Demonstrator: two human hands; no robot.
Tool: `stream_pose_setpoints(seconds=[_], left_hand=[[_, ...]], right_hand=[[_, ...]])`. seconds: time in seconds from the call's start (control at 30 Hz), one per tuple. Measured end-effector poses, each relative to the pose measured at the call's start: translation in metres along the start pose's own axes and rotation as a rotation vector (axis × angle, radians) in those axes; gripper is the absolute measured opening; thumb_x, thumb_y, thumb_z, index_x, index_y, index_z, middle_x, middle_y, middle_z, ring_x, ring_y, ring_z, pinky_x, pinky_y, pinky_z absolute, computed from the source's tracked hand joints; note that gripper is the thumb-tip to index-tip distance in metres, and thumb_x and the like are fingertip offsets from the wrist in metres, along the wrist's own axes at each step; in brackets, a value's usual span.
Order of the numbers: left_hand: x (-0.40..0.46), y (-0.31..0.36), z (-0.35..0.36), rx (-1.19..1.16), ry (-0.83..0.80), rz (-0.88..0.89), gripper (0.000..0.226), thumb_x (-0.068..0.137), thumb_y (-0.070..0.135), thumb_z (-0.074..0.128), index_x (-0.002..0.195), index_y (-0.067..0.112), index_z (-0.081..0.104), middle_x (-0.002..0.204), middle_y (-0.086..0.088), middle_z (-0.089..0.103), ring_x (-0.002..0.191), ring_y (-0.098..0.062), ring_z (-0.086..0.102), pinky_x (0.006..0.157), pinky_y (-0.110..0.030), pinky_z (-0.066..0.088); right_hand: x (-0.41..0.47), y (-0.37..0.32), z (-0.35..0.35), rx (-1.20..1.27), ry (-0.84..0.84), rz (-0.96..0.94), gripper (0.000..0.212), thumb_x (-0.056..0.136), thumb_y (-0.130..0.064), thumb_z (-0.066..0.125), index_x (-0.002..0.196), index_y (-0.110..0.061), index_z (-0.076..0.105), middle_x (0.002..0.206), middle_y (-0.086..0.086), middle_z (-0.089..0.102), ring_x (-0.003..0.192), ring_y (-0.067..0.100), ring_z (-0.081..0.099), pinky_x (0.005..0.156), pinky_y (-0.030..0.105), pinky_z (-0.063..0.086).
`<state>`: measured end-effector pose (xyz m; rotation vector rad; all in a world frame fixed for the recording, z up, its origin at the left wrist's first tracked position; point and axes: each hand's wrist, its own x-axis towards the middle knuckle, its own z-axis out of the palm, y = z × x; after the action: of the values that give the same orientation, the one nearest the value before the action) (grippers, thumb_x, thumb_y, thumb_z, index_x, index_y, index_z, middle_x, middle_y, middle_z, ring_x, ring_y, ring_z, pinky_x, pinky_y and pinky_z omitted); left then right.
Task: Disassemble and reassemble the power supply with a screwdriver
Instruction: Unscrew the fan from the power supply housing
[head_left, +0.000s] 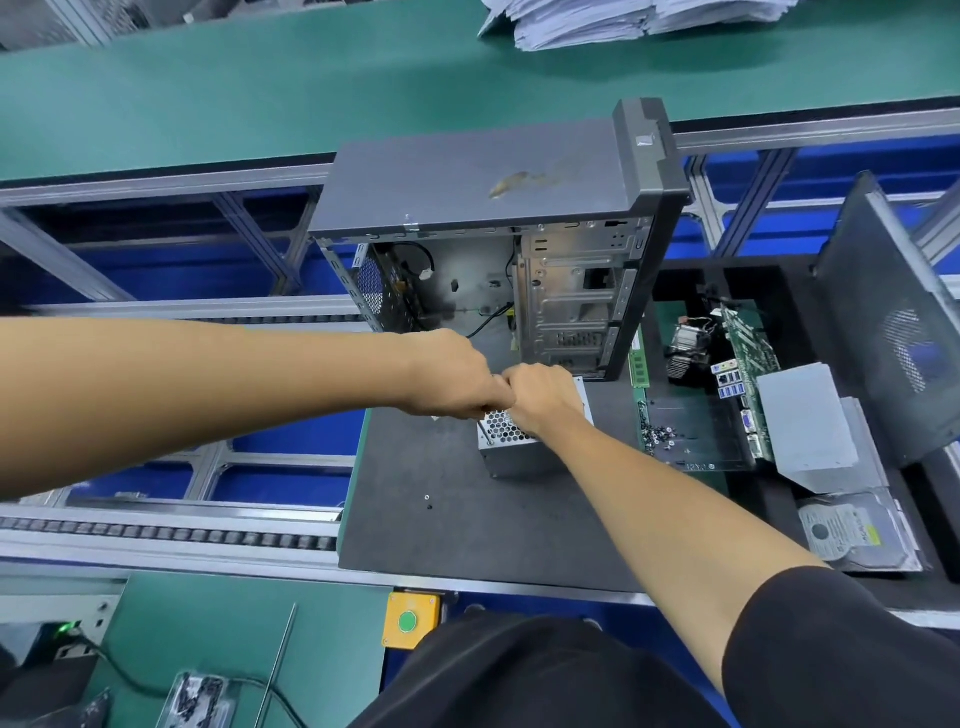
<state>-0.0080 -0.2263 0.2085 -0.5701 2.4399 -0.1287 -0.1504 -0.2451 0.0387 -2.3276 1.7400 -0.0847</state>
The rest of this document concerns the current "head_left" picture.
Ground person's right hand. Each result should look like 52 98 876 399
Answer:
502 363 596 446

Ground person's left hand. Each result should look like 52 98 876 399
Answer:
397 327 519 422

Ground silver power supply unit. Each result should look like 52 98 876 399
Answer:
477 375 597 482

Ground silver optical drive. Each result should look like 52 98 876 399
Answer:
754 361 890 497

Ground person's right forearm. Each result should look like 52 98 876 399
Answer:
552 417 827 692

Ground person's left forearm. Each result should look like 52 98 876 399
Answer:
0 315 414 504

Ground person's black trousers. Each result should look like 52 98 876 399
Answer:
348 612 729 728

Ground person's black shirt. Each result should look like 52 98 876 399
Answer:
723 565 960 728

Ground clear plastic tray with screws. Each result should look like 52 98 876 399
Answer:
637 390 759 471

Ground dark grey foam mat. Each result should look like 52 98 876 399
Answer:
337 322 737 594

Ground processor cooler with fan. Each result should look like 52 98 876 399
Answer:
664 315 719 380

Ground grey computer tower case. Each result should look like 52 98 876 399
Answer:
307 97 695 381

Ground green motherboard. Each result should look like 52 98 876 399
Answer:
630 300 782 474

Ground yellow box with green button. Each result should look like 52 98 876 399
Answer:
381 589 446 651

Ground black foam tray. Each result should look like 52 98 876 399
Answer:
630 255 960 617

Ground silver hard drive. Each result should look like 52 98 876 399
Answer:
798 490 926 576

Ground dark grey case side panel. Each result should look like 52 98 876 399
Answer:
814 169 960 470

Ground stack of white papers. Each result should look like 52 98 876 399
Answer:
477 0 800 54

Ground clear plastic screw box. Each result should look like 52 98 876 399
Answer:
154 672 239 728

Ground aluminium conveyor frame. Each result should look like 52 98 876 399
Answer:
0 105 960 632

